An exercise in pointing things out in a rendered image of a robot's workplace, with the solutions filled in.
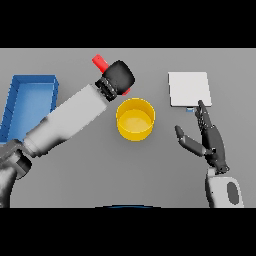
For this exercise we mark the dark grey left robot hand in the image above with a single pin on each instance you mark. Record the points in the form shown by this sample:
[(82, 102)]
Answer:
[(118, 76)]

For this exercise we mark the yellow bowl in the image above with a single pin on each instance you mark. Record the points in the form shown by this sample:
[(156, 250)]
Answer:
[(135, 120)]

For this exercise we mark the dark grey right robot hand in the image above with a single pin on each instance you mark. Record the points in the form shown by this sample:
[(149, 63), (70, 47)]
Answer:
[(210, 136)]

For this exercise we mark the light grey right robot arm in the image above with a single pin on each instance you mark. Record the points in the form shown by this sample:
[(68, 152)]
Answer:
[(222, 192)]

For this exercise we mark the blue tray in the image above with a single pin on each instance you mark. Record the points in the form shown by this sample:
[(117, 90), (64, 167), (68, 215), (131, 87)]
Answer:
[(28, 103)]

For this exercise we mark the pale square measuring scale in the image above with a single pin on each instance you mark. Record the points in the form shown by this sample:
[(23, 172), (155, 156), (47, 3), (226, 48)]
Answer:
[(189, 88)]

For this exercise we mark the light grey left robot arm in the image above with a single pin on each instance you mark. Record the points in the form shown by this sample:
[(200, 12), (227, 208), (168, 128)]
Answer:
[(63, 120)]

